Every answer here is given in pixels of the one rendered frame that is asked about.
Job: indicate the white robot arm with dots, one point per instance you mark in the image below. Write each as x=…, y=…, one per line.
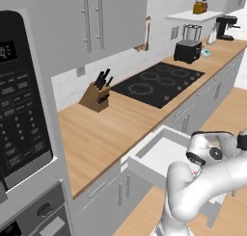
x=193, y=195

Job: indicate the open white drawer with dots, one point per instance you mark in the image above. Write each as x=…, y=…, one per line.
x=154, y=156

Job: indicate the grey drawer front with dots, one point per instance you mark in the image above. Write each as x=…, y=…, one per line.
x=103, y=178

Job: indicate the wooden knife block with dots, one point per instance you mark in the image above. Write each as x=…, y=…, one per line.
x=95, y=97

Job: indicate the black hob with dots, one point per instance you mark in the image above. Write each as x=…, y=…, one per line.
x=157, y=84

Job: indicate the brown wooden tool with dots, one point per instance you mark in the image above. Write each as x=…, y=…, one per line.
x=139, y=48

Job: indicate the wooden spoon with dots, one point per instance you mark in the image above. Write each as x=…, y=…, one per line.
x=148, y=34

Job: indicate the grey base cupboard door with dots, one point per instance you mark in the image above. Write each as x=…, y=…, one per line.
x=138, y=195
x=99, y=214

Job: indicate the grey base cupboard run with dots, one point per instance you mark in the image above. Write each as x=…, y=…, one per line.
x=209, y=92

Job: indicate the black toaster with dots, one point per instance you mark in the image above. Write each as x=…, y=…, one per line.
x=188, y=51

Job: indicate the small teal box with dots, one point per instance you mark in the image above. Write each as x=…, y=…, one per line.
x=206, y=53

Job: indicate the black and silver microwave oven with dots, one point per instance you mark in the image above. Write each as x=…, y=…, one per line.
x=22, y=101

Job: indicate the clear glass blender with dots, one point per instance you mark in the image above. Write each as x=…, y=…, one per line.
x=192, y=32

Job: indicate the white bottle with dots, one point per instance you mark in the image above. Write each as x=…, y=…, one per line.
x=211, y=36

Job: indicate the black oven knob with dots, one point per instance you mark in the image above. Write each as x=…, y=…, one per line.
x=44, y=209

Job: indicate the yellow jar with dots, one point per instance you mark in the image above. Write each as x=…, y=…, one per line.
x=197, y=7

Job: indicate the black coffee machine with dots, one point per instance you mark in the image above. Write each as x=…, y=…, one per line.
x=226, y=28

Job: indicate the red-brown jar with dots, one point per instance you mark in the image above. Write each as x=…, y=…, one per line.
x=205, y=5

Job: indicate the grey wall socket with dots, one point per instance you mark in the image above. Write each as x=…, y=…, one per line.
x=174, y=32
x=80, y=71

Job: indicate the grey wall cupboard door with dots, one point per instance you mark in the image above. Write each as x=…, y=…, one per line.
x=61, y=28
x=125, y=18

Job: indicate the white wall shelf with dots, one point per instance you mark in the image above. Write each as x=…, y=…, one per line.
x=194, y=15

